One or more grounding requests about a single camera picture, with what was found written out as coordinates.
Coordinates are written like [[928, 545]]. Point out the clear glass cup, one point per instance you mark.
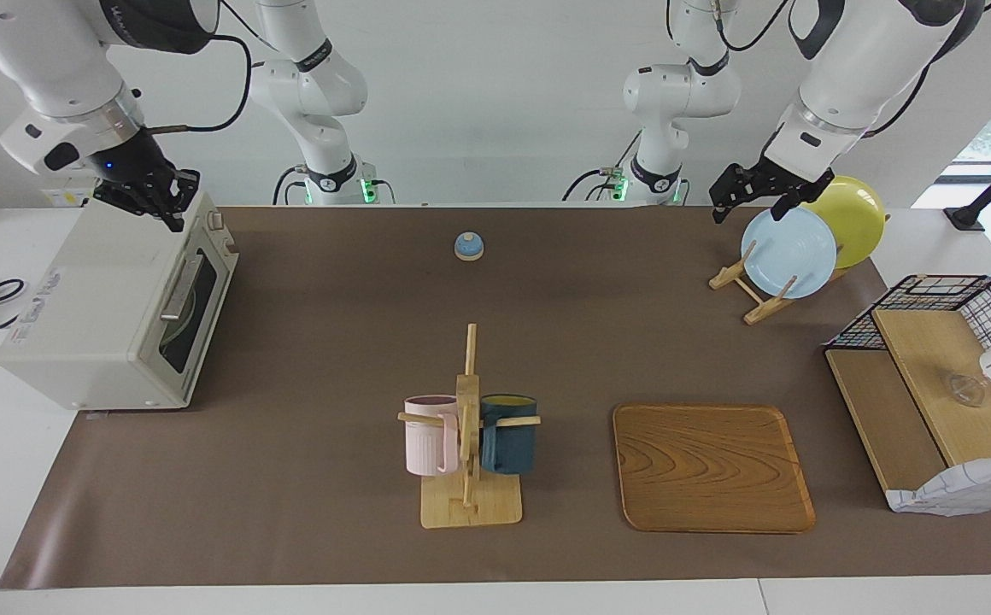
[[965, 390]]

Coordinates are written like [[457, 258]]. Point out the wooden plate rack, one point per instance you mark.
[[760, 312]]

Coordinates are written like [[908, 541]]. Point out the beige toaster oven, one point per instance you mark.
[[85, 325]]

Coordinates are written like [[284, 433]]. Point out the wooden mug tree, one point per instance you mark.
[[470, 508]]

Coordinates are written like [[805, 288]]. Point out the brown table mat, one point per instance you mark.
[[547, 342]]

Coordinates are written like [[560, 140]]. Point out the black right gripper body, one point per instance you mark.
[[132, 175]]

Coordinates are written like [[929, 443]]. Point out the white checked cloth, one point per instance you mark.
[[965, 487]]

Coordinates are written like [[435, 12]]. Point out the light blue plate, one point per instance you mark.
[[786, 256]]

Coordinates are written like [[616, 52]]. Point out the dark blue mug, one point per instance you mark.
[[508, 444]]

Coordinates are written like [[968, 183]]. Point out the white wall outlet box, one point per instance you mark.
[[64, 195]]

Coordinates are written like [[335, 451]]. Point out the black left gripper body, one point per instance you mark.
[[782, 178]]

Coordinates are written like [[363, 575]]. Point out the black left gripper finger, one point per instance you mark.
[[728, 190], [784, 205]]

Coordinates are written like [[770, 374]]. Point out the brown wooden tray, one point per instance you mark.
[[709, 470]]

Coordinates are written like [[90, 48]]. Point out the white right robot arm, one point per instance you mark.
[[51, 68]]

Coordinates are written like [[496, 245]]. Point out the small blue round bell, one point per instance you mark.
[[469, 248]]

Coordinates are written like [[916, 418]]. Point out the pink mug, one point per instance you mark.
[[427, 440]]

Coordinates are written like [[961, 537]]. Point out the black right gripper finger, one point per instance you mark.
[[186, 182], [171, 215]]

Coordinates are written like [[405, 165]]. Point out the yellow plate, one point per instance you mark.
[[854, 213]]

